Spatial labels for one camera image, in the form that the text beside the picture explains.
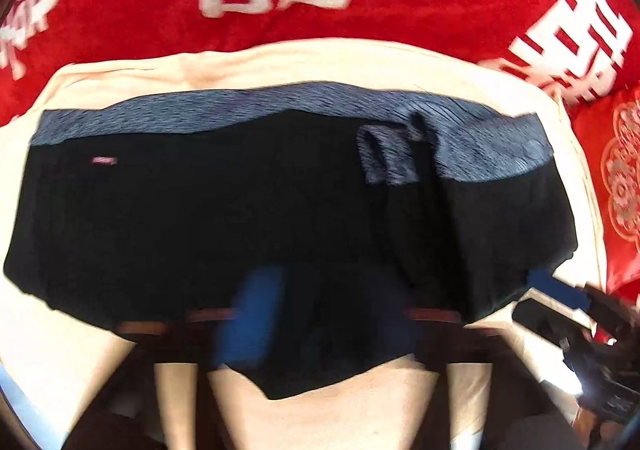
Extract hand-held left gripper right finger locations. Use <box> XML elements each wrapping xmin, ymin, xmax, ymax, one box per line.
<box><xmin>395</xmin><ymin>307</ymin><xmax>591</xmax><ymax>450</ymax></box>

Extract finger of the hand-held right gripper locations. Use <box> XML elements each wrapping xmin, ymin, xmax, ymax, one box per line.
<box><xmin>526</xmin><ymin>269</ymin><xmax>594</xmax><ymax>312</ymax></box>
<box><xmin>511</xmin><ymin>297</ymin><xmax>592</xmax><ymax>345</ymax></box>

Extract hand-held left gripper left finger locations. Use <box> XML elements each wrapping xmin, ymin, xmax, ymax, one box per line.
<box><xmin>65</xmin><ymin>264</ymin><xmax>287</xmax><ymax>450</ymax></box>

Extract black pants with blue stripes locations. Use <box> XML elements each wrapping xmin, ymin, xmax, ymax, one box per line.
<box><xmin>2</xmin><ymin>80</ymin><xmax>580</xmax><ymax>402</ymax></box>

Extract red cushion with white ornament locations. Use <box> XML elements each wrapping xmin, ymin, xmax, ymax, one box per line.
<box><xmin>569</xmin><ymin>84</ymin><xmax>640</xmax><ymax>303</ymax></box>

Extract cream blanket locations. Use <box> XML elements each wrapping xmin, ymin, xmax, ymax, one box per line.
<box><xmin>0</xmin><ymin>38</ymin><xmax>610</xmax><ymax>450</ymax></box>

